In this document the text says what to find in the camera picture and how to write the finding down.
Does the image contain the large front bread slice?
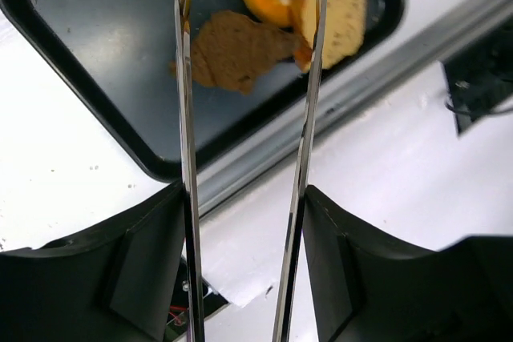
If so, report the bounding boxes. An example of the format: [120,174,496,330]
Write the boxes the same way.
[289,0,367,73]

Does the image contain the brown chocolate croissant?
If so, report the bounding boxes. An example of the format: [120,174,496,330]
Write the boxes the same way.
[190,10,300,95]

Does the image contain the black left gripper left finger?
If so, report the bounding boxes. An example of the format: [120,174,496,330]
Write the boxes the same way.
[1,183,184,341]

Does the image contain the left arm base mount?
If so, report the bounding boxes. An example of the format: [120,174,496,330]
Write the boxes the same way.
[163,259,228,341]

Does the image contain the metal tongs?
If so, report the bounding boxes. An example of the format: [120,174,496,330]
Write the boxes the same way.
[174,0,327,341]

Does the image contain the black baking tray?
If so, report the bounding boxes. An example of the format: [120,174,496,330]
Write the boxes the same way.
[1,0,404,181]

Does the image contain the aluminium rail front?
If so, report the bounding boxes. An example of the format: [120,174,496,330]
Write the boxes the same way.
[198,18,506,215]

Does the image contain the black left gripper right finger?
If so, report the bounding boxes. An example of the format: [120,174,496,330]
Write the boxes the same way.
[303,186,512,341]

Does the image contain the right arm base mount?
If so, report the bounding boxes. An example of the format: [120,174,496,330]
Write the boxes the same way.
[443,26,512,135]

